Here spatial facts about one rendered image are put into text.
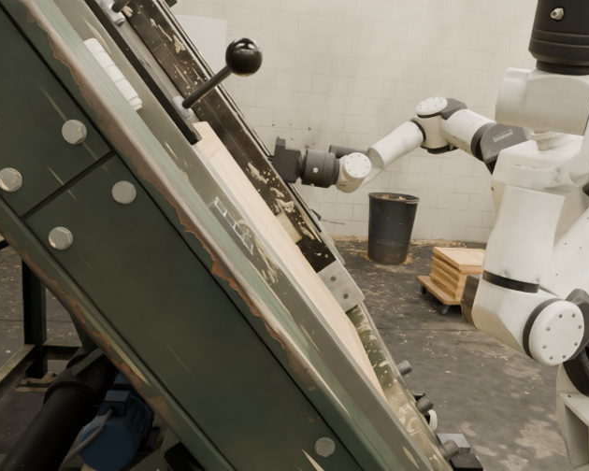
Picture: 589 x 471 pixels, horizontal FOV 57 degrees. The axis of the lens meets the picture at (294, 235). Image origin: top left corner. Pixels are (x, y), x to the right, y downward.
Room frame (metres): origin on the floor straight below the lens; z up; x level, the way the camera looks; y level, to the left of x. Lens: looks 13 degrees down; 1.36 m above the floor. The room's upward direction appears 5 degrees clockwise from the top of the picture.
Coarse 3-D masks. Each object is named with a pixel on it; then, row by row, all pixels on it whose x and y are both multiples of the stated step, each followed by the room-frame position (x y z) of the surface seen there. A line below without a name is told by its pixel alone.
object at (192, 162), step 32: (64, 0) 0.58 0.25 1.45; (96, 32) 0.58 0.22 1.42; (128, 64) 0.58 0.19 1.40; (160, 128) 0.59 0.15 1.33; (192, 160) 0.59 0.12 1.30; (224, 192) 0.59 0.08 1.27; (256, 256) 0.59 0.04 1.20; (288, 288) 0.60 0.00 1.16; (320, 320) 0.61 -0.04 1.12; (320, 352) 0.60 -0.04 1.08; (352, 384) 0.60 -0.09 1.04; (384, 416) 0.61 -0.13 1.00; (416, 448) 0.63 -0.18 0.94
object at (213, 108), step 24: (144, 0) 1.22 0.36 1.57; (144, 24) 1.22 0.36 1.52; (168, 24) 1.22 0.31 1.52; (168, 48) 1.22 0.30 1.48; (168, 72) 1.22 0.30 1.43; (192, 72) 1.23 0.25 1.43; (216, 96) 1.23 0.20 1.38; (216, 120) 1.23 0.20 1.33; (240, 144) 1.24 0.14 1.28; (240, 168) 1.24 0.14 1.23; (264, 168) 1.24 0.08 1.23; (264, 192) 1.24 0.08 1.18; (288, 192) 1.25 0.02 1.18; (288, 216) 1.25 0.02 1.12; (312, 240) 1.25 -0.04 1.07; (312, 264) 1.25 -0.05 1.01; (336, 264) 1.25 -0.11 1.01; (336, 288) 1.26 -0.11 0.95
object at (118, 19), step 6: (108, 0) 0.60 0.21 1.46; (120, 0) 0.59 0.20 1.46; (126, 0) 0.59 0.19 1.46; (102, 6) 0.59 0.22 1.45; (108, 6) 0.60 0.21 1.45; (114, 6) 0.60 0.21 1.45; (120, 6) 0.59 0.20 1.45; (108, 12) 0.60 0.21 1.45; (114, 12) 0.60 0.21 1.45; (120, 12) 0.60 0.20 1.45; (114, 18) 0.60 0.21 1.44; (120, 18) 0.60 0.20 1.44; (120, 24) 0.61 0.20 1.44
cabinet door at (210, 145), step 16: (208, 128) 1.09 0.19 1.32; (208, 144) 0.93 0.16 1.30; (208, 160) 0.82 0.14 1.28; (224, 160) 1.01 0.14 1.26; (224, 176) 0.87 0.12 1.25; (240, 176) 1.09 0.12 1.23; (240, 192) 0.92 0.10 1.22; (256, 192) 1.13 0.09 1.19; (256, 208) 0.97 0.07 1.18; (256, 224) 0.83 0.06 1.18; (272, 224) 1.03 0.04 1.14; (272, 240) 0.88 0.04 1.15; (288, 240) 1.10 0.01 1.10; (288, 256) 0.94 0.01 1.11; (304, 272) 1.00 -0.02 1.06; (304, 288) 0.85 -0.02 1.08; (320, 288) 1.07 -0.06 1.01; (320, 304) 0.90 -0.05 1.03; (336, 304) 1.12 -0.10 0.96; (336, 320) 0.96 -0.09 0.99; (352, 336) 1.00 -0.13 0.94; (352, 352) 0.87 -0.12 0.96; (368, 368) 0.90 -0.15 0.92
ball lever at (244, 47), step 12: (228, 48) 0.56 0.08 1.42; (240, 48) 0.55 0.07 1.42; (252, 48) 0.55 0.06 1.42; (228, 60) 0.55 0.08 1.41; (240, 60) 0.55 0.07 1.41; (252, 60) 0.55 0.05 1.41; (228, 72) 0.57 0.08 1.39; (240, 72) 0.56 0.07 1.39; (252, 72) 0.56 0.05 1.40; (204, 84) 0.59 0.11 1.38; (216, 84) 0.58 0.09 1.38; (180, 96) 0.61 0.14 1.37; (192, 96) 0.60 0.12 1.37; (180, 108) 0.60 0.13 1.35
